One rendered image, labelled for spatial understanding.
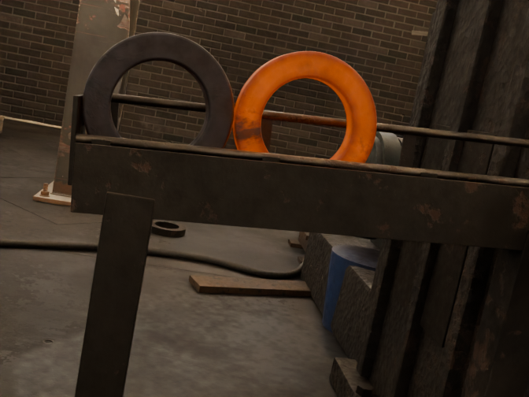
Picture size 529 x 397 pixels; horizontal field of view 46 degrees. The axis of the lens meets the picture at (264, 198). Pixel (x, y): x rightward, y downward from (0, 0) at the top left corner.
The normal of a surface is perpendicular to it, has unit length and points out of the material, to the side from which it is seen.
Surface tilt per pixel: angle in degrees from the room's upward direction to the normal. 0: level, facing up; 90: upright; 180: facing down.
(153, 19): 90
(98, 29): 90
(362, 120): 90
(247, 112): 90
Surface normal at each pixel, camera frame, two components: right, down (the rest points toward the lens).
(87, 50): 0.11, 0.18
